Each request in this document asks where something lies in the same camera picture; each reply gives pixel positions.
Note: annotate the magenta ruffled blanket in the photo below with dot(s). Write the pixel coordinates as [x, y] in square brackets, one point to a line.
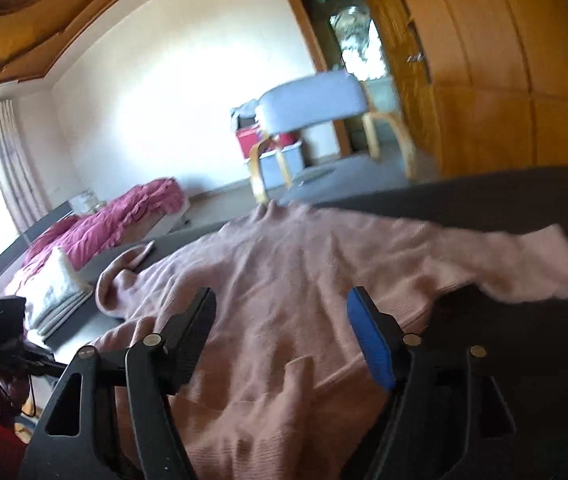
[114, 220]

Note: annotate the wooden wardrobe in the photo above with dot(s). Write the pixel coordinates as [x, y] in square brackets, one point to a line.
[488, 60]

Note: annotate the grey cushioned wooden chair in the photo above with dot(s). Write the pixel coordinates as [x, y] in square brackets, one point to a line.
[309, 102]

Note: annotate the beige curtain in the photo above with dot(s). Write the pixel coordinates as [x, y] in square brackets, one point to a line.
[11, 170]

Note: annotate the grey storage box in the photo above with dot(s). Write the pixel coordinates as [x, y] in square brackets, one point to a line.
[296, 160]

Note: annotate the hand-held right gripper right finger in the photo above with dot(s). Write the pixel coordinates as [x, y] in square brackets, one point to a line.
[368, 340]

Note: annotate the pink knit sweater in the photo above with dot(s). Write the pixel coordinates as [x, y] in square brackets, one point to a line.
[274, 280]

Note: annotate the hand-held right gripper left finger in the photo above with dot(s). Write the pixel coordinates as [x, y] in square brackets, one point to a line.
[191, 340]

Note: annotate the stack of folded light clothes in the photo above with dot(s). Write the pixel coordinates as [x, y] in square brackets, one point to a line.
[54, 285]

